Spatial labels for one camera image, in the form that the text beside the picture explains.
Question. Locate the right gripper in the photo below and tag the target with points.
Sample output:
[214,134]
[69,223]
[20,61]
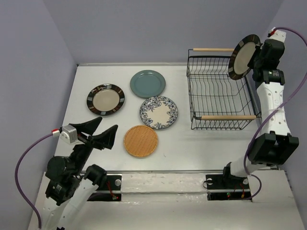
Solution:
[258,49]

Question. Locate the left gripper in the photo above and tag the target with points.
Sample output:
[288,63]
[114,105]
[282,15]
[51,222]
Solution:
[106,138]

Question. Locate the large black striped plate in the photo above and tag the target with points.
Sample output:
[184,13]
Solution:
[241,56]

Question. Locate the small black striped plate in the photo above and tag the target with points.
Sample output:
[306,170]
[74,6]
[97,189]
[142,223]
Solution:
[105,99]

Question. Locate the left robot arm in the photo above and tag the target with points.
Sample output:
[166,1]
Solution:
[68,190]

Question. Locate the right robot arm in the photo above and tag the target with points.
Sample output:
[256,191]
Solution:
[273,143]

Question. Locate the woven bamboo plate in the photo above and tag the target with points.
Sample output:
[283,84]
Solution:
[140,141]

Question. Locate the blue floral plate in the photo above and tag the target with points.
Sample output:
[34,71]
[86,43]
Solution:
[158,112]

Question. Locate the teal plate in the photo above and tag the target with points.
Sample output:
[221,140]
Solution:
[147,83]

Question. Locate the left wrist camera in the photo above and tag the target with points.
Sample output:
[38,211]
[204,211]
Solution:
[67,133]

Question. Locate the black wire dish rack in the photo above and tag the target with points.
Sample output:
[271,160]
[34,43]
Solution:
[216,102]

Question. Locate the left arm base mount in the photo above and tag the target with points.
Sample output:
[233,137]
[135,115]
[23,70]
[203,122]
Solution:
[110,191]

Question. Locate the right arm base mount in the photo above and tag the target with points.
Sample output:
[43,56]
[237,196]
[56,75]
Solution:
[220,188]

